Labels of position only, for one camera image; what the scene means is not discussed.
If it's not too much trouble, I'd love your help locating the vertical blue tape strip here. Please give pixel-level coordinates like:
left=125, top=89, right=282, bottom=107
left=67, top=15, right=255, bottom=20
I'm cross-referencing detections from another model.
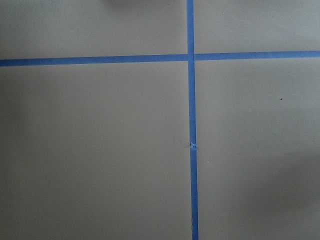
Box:
left=186, top=0, right=199, bottom=240

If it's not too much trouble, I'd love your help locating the horizontal blue tape strip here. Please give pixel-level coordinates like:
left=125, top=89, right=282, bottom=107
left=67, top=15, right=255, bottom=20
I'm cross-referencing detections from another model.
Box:
left=0, top=50, right=320, bottom=67

